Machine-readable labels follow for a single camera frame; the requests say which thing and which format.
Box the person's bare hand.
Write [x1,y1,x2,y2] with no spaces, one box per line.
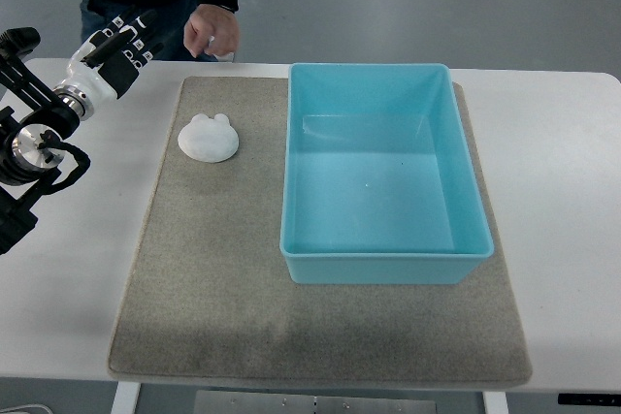
[183,4,240,57]

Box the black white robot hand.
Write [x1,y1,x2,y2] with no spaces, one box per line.
[53,10,163,121]

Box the white plush toy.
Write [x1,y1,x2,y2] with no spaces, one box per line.
[178,113,240,163]

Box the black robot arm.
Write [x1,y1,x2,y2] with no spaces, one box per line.
[1,27,91,254]

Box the blue plastic box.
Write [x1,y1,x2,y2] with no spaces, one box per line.
[280,63,495,285]

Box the grey felt mat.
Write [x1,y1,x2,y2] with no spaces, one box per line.
[108,77,532,389]

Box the black table control panel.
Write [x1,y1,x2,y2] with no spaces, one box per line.
[557,393,621,407]

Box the white cable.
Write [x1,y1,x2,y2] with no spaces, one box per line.
[0,402,51,414]

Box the metal table base plate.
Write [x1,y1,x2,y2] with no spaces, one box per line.
[193,390,438,414]

